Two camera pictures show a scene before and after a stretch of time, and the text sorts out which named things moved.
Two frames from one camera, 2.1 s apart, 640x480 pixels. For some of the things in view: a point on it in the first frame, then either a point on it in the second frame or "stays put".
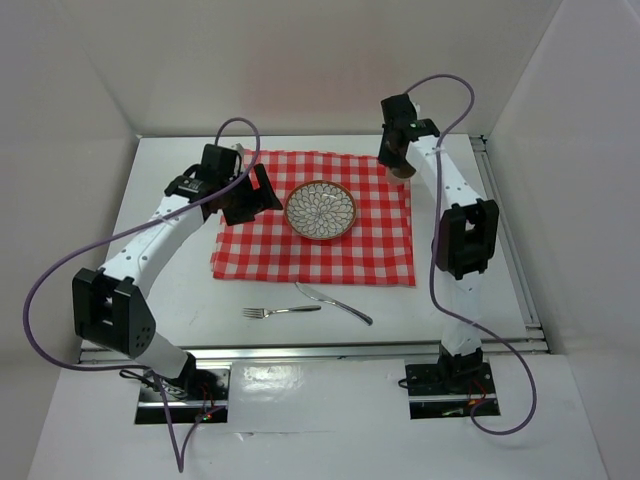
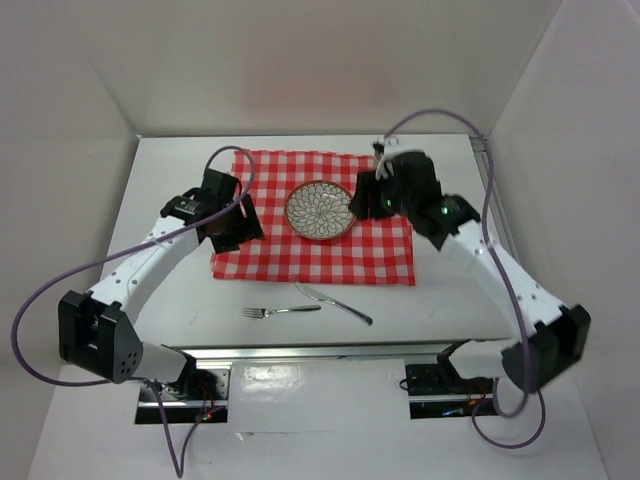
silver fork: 263,313 stays put
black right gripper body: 386,156 → 395,201
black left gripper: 258,199 → 248,227
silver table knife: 316,295 stays put
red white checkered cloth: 376,250 stays put
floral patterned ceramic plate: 320,210 stays put
